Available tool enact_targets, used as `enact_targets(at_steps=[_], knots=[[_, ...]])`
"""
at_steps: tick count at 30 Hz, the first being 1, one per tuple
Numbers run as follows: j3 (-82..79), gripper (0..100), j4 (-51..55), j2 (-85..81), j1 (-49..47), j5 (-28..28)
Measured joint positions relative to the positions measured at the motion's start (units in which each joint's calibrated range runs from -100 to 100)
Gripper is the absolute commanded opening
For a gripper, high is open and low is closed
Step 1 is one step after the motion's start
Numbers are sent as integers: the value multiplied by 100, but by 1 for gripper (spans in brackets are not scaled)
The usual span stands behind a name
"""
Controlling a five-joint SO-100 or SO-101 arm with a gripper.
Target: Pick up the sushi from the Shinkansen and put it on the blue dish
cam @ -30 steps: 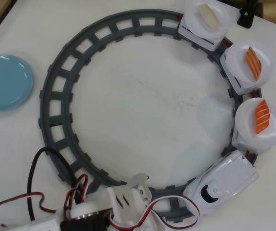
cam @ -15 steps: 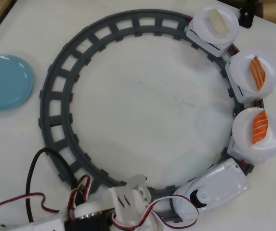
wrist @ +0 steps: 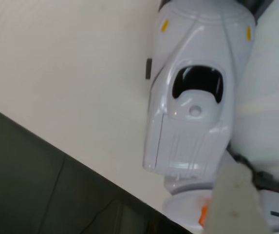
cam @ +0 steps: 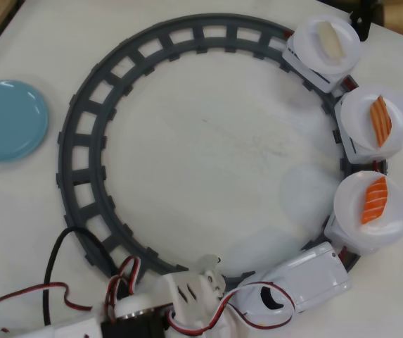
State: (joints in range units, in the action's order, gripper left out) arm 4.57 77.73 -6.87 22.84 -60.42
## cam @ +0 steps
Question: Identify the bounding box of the white squid nigiri sushi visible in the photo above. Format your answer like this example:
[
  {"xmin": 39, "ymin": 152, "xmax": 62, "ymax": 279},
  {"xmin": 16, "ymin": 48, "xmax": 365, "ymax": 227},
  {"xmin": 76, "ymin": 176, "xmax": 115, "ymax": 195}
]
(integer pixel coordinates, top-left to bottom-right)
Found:
[{"xmin": 316, "ymin": 21, "xmax": 347, "ymax": 61}]

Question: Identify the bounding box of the striped pale orange nigiri sushi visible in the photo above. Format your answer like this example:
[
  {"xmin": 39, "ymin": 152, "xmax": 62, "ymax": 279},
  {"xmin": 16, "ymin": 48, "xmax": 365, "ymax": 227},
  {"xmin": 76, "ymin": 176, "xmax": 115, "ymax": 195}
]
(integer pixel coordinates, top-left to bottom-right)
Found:
[{"xmin": 369, "ymin": 94, "xmax": 392, "ymax": 148}]

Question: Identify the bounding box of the white Shinkansen toy locomotive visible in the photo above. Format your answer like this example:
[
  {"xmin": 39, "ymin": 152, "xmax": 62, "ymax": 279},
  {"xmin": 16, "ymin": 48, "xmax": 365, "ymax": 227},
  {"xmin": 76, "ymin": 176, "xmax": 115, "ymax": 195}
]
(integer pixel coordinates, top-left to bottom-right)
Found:
[{"xmin": 231, "ymin": 241, "xmax": 352, "ymax": 328}]

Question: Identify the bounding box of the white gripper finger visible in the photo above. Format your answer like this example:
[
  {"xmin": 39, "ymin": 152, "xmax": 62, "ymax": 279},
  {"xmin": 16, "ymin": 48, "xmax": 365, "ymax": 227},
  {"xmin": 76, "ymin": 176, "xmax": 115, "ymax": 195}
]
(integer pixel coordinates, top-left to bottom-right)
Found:
[
  {"xmin": 162, "ymin": 270, "xmax": 209, "ymax": 314},
  {"xmin": 193, "ymin": 253, "xmax": 227, "ymax": 303}
]

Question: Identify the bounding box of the brown cardboard roll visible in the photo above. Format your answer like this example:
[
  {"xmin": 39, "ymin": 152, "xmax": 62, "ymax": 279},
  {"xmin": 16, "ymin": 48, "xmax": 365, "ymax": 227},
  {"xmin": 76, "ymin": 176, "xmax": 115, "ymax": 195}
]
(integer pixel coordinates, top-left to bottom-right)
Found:
[{"xmin": 380, "ymin": 0, "xmax": 403, "ymax": 39}]

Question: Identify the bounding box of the blue round dish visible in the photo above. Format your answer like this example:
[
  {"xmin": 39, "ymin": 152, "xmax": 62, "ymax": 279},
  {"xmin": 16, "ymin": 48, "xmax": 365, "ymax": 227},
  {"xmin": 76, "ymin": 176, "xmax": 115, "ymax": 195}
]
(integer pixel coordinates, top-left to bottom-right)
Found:
[{"xmin": 0, "ymin": 79, "xmax": 50, "ymax": 163}]

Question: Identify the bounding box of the red black servo cable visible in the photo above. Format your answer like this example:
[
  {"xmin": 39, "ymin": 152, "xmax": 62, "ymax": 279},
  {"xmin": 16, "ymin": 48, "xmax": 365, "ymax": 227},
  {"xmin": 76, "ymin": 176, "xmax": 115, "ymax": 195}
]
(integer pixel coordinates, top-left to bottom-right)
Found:
[
  {"xmin": 0, "ymin": 280, "xmax": 95, "ymax": 318},
  {"xmin": 106, "ymin": 256, "xmax": 143, "ymax": 313}
]

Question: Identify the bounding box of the red white servo cable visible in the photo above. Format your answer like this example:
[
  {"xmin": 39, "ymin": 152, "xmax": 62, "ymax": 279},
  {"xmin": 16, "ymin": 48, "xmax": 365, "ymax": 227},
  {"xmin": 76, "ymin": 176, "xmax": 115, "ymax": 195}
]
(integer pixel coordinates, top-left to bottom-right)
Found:
[{"xmin": 165, "ymin": 277, "xmax": 296, "ymax": 334}]

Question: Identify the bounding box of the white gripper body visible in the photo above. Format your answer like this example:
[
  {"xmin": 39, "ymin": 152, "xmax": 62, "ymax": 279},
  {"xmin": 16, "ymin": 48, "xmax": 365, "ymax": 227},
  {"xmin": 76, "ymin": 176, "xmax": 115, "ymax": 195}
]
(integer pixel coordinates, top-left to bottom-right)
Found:
[{"xmin": 167, "ymin": 299, "xmax": 239, "ymax": 338}]

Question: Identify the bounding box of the orange salmon nigiri sushi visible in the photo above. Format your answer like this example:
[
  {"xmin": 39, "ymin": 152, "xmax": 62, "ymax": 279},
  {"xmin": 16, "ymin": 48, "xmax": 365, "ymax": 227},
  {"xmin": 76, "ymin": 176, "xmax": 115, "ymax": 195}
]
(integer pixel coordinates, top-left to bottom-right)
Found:
[{"xmin": 360, "ymin": 177, "xmax": 389, "ymax": 225}]

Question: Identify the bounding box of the grey circular toy train track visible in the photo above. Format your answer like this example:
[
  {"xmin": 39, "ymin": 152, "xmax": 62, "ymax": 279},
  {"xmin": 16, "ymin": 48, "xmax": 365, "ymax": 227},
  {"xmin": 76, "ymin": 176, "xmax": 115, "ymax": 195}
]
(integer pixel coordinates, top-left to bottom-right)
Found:
[{"xmin": 56, "ymin": 13, "xmax": 390, "ymax": 282}]

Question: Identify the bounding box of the black clamp stand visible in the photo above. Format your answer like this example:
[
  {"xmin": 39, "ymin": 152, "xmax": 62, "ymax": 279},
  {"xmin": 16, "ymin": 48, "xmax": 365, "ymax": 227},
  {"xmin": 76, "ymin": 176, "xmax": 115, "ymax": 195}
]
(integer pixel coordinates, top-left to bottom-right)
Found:
[{"xmin": 349, "ymin": 0, "xmax": 376, "ymax": 42}]

